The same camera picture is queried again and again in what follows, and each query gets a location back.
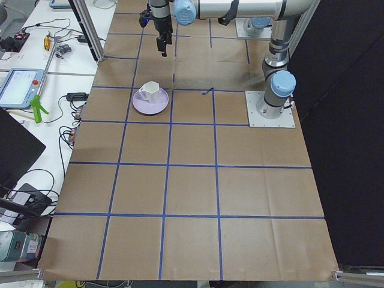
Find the brown paper table cover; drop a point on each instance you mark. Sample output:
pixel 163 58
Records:
pixel 193 192

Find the yellow tool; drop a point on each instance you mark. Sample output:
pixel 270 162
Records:
pixel 47 43

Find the green-handled reacher stick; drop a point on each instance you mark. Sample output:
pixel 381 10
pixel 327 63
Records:
pixel 35 103

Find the black monitor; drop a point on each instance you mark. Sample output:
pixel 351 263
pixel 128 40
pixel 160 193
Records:
pixel 20 149

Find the aluminium frame post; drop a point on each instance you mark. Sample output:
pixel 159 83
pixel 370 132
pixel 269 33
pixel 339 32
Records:
pixel 85 22

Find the white faceted cup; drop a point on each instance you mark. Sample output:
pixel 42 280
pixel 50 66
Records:
pixel 150 91

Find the black power adapter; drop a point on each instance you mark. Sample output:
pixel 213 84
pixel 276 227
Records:
pixel 77 96

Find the blue teach pendant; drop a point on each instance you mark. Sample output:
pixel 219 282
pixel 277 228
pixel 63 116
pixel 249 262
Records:
pixel 20 87

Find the lilac plate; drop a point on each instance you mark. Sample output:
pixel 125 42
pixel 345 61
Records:
pixel 147 108

